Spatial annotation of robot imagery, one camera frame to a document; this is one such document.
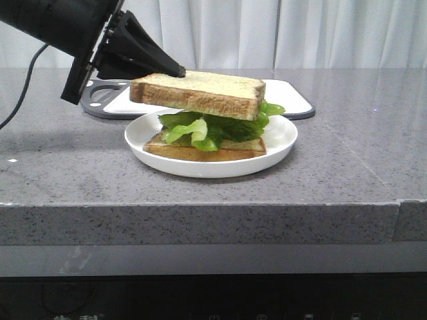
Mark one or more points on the white round plate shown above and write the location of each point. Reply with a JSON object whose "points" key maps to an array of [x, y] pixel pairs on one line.
{"points": [[279, 137]]}

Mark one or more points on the green lettuce leaf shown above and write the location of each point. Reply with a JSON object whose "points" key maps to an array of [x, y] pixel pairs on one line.
{"points": [[208, 132]]}

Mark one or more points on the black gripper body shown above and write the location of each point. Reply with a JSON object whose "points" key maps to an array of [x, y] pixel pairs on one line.
{"points": [[86, 22]]}

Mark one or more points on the white grey cutting board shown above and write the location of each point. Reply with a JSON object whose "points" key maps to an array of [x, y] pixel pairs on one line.
{"points": [[110, 100]]}

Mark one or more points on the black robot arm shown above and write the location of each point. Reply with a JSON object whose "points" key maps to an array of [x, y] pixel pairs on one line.
{"points": [[45, 20]]}

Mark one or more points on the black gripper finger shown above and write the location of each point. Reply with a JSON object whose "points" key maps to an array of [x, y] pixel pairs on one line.
{"points": [[129, 39], [112, 66]]}

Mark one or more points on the white curtain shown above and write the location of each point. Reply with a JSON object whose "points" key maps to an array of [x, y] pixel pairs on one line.
{"points": [[287, 34]]}

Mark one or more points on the toasted bread slice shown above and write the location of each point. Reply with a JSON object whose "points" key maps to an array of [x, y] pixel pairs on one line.
{"points": [[204, 92], [183, 150]]}

